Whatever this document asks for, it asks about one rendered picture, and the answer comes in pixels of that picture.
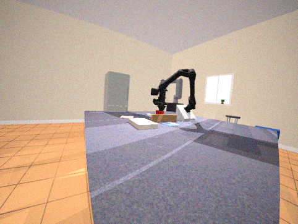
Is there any cream flat box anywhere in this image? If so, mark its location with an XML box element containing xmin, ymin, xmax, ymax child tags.
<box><xmin>128</xmin><ymin>118</ymin><xmax>158</xmax><ymax>130</ymax></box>

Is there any tan wooden bar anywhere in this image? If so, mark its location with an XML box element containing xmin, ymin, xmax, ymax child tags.
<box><xmin>151</xmin><ymin>114</ymin><xmax>177</xmax><ymax>122</ymax></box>

